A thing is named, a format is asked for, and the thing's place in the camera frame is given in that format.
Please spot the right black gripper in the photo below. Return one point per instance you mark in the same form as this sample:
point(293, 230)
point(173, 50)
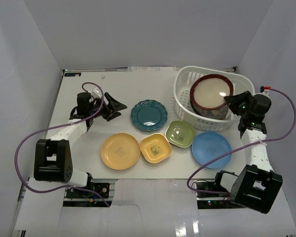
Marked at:
point(233, 100)

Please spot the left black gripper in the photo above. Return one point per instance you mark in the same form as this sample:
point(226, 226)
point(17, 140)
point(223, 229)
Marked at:
point(107, 108)

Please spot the grey plate with deer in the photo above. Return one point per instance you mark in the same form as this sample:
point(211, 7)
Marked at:
point(219, 113)

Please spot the teal scalloped plate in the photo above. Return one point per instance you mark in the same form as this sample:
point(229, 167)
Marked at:
point(149, 115)

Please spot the dark red rimmed plate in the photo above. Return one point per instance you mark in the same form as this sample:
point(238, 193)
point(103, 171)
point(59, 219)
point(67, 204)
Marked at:
point(209, 91)

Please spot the round yellow plate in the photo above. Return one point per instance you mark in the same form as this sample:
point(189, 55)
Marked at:
point(120, 151)

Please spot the round blue plate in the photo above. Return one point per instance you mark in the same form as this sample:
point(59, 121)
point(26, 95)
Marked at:
point(207, 146)

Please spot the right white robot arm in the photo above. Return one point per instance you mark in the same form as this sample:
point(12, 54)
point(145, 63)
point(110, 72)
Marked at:
point(257, 185)

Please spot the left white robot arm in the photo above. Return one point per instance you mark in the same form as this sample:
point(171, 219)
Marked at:
point(53, 158)

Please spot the white plastic dish bin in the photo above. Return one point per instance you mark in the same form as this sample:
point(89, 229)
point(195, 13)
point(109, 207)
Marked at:
point(185, 78)

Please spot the square yellow panda dish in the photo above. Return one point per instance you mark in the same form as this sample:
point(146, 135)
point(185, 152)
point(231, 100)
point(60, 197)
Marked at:
point(155, 148)

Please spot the square green panda dish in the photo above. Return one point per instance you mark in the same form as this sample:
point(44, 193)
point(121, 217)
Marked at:
point(180, 133)

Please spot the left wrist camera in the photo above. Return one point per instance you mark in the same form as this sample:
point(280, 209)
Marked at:
point(95, 92)

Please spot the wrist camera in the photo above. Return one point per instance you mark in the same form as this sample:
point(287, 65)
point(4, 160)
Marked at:
point(95, 92)
point(264, 90)

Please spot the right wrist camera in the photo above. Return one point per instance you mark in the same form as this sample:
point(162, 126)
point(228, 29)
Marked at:
point(264, 90)

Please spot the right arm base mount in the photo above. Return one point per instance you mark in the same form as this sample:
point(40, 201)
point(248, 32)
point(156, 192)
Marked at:
point(207, 201)

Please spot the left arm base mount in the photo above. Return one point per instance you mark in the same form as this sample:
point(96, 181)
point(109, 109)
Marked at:
point(100, 197)

